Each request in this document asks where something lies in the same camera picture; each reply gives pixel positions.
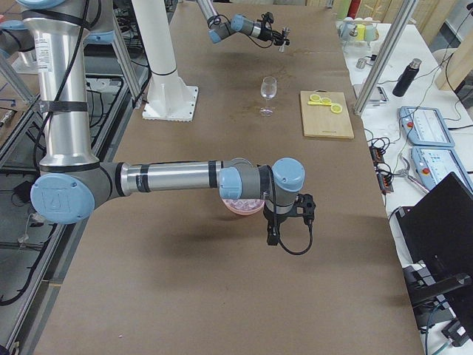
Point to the teach pendant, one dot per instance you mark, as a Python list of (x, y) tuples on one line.
[(425, 126), (434, 163)]

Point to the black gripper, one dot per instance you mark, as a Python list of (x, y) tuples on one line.
[(276, 220), (268, 34)]

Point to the lemon slice middle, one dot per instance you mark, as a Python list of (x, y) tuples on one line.
[(325, 101)]

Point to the aluminium frame post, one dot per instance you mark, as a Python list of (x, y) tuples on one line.
[(387, 48)]

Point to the teach pendant far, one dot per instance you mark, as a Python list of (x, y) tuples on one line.
[(425, 126)]

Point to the lemon slice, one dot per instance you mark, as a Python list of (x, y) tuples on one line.
[(336, 108), (315, 98), (325, 101)]

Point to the cup rack with cups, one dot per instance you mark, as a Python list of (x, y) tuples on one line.
[(358, 31)]

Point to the teach pendant near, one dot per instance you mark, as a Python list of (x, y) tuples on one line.
[(434, 163)]

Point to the pink bowl of ice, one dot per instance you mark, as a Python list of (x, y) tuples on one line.
[(244, 207)]

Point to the bamboo cutting board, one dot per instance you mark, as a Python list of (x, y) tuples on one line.
[(320, 122)]

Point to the black water bottle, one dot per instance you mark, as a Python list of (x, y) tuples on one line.
[(407, 77)]

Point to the lemon slice far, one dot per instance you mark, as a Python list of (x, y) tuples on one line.
[(315, 98)]

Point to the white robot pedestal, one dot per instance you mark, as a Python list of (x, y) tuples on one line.
[(168, 97)]

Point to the steel jigger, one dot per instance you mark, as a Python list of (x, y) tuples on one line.
[(282, 44)]

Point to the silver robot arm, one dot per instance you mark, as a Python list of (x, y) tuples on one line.
[(73, 182), (229, 27)]

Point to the clear wine glass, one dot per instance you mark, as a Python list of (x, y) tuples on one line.
[(268, 91)]

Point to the lemon slice near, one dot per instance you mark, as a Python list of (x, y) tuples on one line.
[(336, 108)]

